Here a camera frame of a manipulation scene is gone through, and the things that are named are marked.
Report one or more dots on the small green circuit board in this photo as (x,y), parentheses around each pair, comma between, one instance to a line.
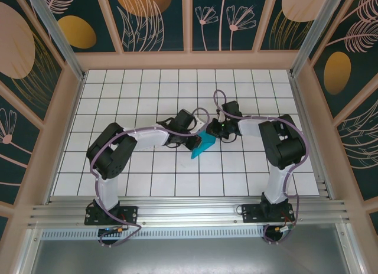
(285,229)

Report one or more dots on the small black circuit board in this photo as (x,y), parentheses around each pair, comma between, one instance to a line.
(110,230)

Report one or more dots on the blue paper sheet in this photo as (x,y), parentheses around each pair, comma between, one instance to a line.
(206,144)

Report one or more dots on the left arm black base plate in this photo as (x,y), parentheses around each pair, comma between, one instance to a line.
(130,212)

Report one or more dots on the aluminium side rail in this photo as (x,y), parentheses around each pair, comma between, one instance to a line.
(307,108)

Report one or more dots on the aluminium mounting rail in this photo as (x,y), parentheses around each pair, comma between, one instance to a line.
(189,212)

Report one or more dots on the grey metal sheet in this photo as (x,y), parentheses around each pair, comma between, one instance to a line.
(189,256)

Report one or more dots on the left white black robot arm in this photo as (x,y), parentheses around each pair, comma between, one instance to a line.
(109,153)

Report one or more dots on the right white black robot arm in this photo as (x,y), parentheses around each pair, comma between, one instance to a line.
(280,144)

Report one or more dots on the aluminium frame post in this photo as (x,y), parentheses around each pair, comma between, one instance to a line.
(313,35)
(59,40)

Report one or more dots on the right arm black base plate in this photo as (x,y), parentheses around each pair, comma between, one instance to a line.
(251,215)

